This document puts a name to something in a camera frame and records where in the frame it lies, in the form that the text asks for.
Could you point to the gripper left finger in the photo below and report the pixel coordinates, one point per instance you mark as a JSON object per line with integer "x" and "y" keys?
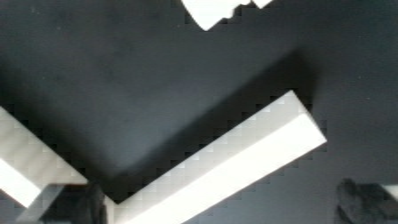
{"x": 67, "y": 205}

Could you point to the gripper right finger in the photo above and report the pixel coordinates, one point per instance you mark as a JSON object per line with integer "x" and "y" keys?
{"x": 367, "y": 204}

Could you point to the white square tabletop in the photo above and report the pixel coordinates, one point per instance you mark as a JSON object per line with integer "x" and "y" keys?
{"x": 213, "y": 10}

